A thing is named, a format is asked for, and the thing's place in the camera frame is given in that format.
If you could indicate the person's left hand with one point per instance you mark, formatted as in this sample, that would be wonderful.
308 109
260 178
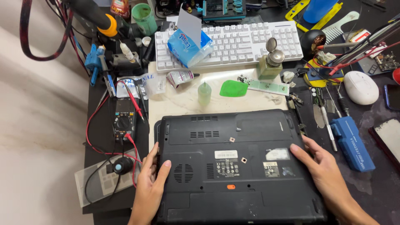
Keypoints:
149 187

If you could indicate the person's right hand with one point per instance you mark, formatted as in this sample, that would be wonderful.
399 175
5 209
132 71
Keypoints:
318 170

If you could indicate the black laptop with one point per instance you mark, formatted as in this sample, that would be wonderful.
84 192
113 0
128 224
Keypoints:
237 168

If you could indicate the black round magnifier knob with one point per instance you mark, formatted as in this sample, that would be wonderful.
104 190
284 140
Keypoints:
122 165

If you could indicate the blue tool case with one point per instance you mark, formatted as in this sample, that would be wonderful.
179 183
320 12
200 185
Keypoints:
352 143

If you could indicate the translucent plastic sheet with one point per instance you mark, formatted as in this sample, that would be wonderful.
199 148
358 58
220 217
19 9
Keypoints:
103 179

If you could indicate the metal spudger blade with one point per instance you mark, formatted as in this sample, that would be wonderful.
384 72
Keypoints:
318 107

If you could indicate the black digital multimeter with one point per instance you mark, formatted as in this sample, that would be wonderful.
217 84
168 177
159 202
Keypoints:
124 120

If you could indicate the dark red smartphone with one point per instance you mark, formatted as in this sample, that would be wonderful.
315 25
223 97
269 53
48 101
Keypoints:
387 140

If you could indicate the red multimeter probe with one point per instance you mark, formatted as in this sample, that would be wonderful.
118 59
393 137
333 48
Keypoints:
132 100

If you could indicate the white computer mouse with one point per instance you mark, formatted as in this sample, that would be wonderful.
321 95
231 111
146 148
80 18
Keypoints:
361 87

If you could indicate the black multimeter probe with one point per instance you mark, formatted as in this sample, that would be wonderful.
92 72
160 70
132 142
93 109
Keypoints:
141 93

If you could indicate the yellow round tool base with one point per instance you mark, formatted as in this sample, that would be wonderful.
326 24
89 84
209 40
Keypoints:
322 73

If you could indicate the white green screw tray strip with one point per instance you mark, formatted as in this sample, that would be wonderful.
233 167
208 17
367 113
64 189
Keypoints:
265 86

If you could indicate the white plastic bag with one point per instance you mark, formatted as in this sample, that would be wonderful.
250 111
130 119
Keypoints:
140 86

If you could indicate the dark blue smartphone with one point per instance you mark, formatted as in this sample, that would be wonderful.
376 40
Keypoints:
392 97

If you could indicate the small translucent green bottle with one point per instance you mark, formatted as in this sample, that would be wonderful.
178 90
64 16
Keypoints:
204 93

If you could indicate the white glue tube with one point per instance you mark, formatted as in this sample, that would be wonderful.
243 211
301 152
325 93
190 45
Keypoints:
179 77

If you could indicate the green glass pump bottle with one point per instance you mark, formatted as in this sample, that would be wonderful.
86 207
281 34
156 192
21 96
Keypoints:
271 62

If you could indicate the green plastic pry pick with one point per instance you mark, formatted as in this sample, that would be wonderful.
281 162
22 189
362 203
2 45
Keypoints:
233 88

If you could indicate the black solder tip cleaner ball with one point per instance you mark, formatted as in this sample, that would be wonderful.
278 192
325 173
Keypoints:
312 42

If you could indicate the blue clamp tool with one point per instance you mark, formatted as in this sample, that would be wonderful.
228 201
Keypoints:
92 62

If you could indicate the white nozzle flux bottle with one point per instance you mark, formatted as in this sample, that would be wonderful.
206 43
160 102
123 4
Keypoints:
126 51

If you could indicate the red white small box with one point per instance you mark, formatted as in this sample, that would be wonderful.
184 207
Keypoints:
359 36

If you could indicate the white plastic comb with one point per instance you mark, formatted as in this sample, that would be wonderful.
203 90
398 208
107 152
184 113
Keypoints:
339 26

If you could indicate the blue tissue packet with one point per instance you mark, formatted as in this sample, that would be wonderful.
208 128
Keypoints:
190 43

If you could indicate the white keyboard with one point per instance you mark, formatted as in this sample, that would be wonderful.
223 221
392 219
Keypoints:
237 42

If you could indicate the blue cup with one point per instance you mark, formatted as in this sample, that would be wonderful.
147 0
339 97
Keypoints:
318 10

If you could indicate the green plastic jar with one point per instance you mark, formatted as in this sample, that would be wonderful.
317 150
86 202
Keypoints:
144 18

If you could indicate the red snack packet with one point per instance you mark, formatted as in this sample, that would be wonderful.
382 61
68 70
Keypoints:
120 7

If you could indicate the teal circuit board holder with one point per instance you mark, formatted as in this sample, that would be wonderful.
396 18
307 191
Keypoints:
223 9

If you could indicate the yellow plastic frame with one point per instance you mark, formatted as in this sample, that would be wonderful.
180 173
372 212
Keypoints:
307 15

